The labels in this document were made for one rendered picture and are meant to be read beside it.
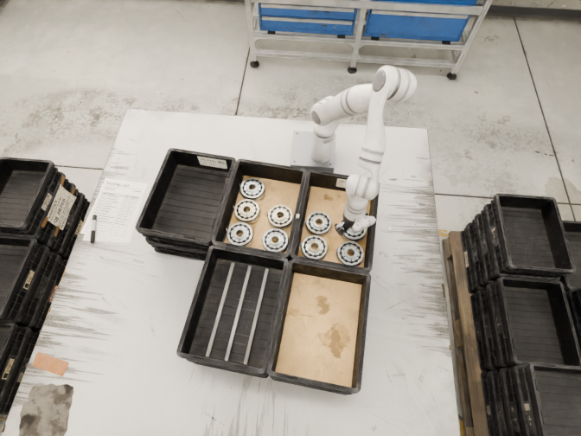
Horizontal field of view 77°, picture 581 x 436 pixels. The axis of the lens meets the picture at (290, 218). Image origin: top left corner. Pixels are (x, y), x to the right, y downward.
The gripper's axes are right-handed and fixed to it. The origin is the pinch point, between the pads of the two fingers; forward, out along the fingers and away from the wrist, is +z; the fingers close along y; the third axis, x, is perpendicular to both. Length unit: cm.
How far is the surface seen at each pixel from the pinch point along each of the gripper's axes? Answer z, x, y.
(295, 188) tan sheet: 4.6, -29.4, 7.9
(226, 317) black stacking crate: 5, 7, 56
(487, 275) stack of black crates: 50, 38, -67
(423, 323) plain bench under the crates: 18.1, 42.7, -10.7
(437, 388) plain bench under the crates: 18, 64, 0
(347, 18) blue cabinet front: 41, -160, -108
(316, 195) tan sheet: 4.7, -22.0, 1.4
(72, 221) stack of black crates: 60, -102, 116
